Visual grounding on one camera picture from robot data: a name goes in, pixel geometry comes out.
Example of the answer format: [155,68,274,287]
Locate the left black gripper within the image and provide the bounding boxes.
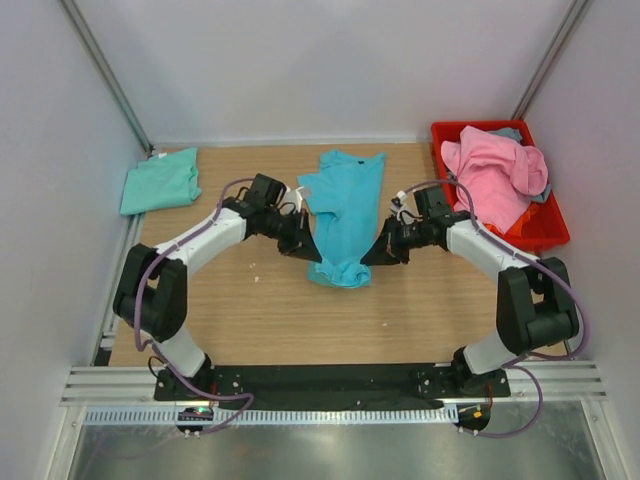
[262,208,322,263]

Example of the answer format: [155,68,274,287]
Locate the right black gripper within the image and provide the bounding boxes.
[362,214,430,266]

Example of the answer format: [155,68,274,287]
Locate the blue t shirt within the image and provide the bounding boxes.
[298,150,387,289]

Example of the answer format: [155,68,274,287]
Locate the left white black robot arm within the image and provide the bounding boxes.
[113,174,321,400]

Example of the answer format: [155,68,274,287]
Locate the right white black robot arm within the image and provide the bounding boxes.
[361,183,580,396]

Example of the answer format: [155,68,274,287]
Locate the orange garment in bin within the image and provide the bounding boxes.
[484,203,540,238]

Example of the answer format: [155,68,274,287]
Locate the pink t shirt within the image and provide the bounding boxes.
[440,126,549,234]

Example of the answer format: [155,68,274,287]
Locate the folded mint green t shirt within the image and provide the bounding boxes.
[120,148,202,216]

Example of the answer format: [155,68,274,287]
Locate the grey t shirt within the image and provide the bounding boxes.
[491,127,552,204]

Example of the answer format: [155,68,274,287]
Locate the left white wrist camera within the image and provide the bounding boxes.
[280,186,311,214]

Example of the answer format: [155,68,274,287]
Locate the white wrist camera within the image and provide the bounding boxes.
[390,191,416,224]
[280,186,311,214]

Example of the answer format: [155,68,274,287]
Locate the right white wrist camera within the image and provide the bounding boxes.
[390,191,416,224]

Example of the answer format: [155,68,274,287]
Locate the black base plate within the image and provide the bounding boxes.
[152,362,511,412]

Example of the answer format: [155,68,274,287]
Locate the aluminium frame rail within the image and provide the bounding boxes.
[61,361,607,406]

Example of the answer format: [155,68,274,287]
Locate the slotted white cable duct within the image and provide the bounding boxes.
[83,404,458,428]

